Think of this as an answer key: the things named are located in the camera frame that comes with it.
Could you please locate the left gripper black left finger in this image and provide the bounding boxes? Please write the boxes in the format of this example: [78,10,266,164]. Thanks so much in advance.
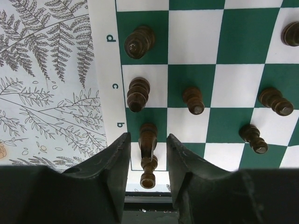
[63,133,131,224]

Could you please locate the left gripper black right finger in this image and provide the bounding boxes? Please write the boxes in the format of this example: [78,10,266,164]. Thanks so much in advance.
[167,134,236,224]

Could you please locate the dark knight chess piece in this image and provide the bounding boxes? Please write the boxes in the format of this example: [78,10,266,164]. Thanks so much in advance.
[138,123,157,163]

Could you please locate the dark rook chess piece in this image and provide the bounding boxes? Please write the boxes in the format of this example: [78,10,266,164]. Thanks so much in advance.
[140,155,158,189]

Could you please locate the dark pawn chess piece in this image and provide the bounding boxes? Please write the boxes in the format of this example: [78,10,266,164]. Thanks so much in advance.
[239,124,268,154]
[281,21,299,47]
[182,87,205,115]
[258,87,294,116]

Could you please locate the dark bishop chess piece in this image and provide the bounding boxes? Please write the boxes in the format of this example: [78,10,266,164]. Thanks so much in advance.
[127,77,150,112]

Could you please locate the green white chess board mat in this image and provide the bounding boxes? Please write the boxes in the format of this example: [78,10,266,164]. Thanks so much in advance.
[87,0,299,173]

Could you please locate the dark queen chess piece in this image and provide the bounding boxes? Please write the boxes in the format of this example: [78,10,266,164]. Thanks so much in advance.
[124,25,156,59]

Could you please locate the floral tablecloth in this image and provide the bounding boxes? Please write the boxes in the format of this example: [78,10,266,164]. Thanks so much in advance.
[0,0,107,172]

